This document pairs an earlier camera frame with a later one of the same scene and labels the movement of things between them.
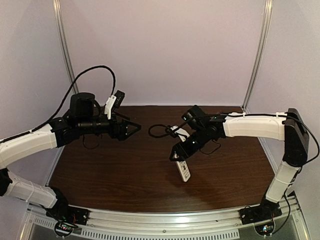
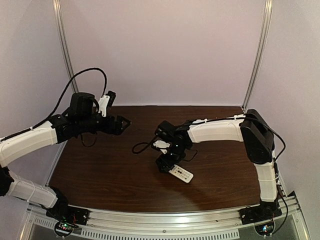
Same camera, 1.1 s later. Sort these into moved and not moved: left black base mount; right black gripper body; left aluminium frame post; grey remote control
Moved: right black gripper body; grey remote control
Not moved: left aluminium frame post; left black base mount
